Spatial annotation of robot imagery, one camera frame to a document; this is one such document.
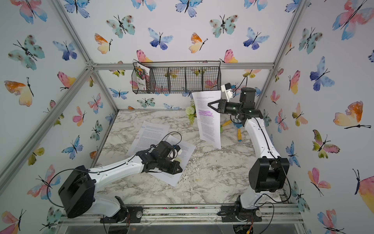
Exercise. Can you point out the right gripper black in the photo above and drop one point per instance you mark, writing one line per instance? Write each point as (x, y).
(223, 107)

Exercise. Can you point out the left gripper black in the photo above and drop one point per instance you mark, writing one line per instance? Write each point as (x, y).
(173, 170)

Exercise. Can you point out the purple highlighted document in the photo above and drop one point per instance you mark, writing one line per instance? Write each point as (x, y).
(208, 120)

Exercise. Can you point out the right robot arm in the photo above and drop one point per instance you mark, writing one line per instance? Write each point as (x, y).
(269, 172)

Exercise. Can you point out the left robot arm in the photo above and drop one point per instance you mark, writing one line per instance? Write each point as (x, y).
(79, 193)

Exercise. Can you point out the green toy trowel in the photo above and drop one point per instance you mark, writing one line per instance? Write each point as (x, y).
(225, 124)

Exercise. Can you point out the yellow highlighted document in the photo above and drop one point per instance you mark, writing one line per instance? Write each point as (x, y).
(182, 158)

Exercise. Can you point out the blue toy rake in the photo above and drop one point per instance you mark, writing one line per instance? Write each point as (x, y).
(238, 125)

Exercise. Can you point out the potted flower plant white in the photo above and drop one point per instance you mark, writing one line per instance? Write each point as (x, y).
(191, 112)

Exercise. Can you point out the plain text document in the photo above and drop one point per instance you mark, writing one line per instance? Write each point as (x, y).
(149, 134)

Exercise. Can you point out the seed packet in basket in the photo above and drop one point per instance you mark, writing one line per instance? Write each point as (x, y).
(142, 76)

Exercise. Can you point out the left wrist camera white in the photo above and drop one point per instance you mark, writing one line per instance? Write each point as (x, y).
(176, 150)

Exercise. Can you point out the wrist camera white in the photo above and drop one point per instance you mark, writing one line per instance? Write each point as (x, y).
(227, 90)
(176, 150)

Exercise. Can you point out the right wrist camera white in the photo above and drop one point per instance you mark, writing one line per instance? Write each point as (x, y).
(227, 90)

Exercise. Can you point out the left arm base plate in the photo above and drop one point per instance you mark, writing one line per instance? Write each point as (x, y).
(129, 215)

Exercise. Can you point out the black wire basket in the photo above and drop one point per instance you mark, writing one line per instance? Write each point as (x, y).
(180, 77)

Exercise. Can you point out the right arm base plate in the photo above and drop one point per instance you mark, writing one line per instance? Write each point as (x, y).
(234, 213)

